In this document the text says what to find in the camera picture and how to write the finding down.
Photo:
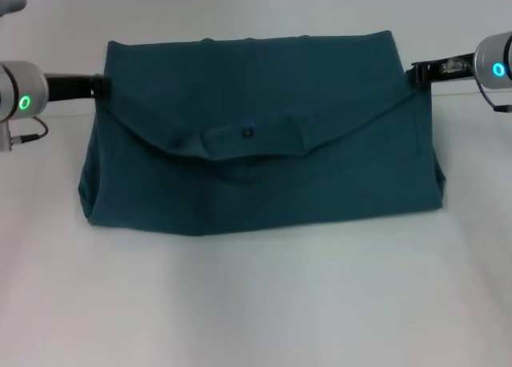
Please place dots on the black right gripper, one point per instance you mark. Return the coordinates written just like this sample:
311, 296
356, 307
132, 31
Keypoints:
450, 69

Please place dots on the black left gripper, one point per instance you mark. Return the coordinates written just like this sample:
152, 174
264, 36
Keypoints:
70, 87

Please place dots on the teal t-shirt with FREE print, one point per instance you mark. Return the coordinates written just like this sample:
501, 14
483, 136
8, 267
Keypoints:
260, 183

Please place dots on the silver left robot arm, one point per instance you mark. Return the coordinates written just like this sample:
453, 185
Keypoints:
18, 91

